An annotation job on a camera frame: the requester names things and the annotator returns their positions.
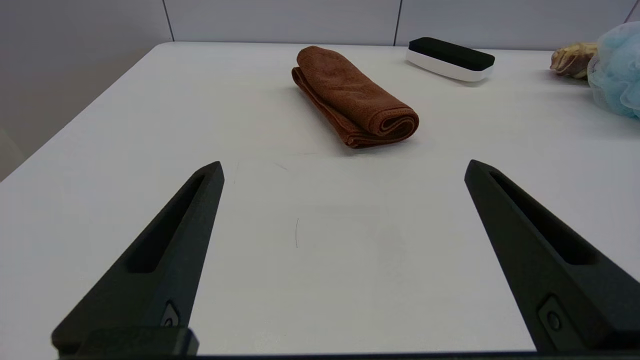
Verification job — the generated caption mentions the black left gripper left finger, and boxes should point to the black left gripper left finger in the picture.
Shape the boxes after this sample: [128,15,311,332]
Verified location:
[51,160,225,355]

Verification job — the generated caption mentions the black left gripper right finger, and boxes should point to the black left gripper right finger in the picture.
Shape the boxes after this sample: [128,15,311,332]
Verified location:
[464,159,640,354]

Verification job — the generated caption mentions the long striped bread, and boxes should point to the long striped bread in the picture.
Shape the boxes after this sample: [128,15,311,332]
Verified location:
[549,42,599,80]

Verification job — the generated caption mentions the blue mesh bath loofah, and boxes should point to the blue mesh bath loofah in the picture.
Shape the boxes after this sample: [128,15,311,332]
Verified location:
[587,21,640,120]

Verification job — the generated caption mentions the black and white eraser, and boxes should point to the black and white eraser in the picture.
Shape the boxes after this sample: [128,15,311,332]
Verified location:
[405,36,496,83]

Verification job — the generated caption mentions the brown folded towel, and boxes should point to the brown folded towel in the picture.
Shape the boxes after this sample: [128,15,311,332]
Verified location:
[291,45,420,149]

